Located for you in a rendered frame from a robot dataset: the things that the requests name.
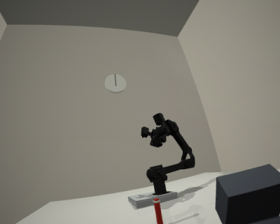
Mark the grey sloped panel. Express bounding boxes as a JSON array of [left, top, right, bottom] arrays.
[[215, 164, 280, 224]]

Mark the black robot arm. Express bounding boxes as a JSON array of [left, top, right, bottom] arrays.
[[146, 113, 195, 195]]

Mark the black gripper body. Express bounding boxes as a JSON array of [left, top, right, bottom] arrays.
[[141, 127, 167, 143]]

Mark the dark red peg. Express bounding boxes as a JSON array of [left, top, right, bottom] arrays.
[[153, 199, 163, 224]]

